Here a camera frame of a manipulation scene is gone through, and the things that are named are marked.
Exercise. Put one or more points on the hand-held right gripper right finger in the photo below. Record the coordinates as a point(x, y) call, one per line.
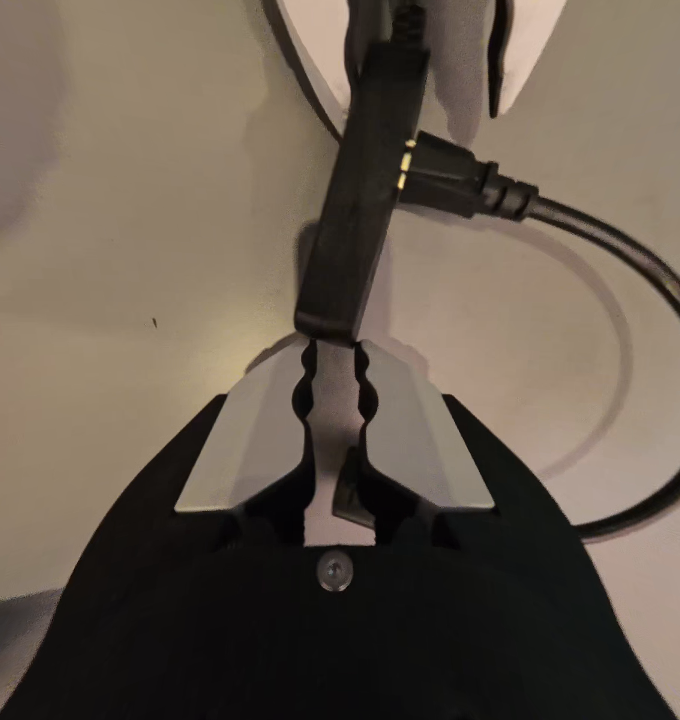
point(424, 444)

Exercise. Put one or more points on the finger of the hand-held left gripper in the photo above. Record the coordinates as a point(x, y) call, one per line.
point(531, 34)
point(317, 28)

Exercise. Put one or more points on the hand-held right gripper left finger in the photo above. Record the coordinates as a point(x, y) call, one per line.
point(250, 444)

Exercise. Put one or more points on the black power strip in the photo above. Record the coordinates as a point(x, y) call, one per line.
point(351, 225)

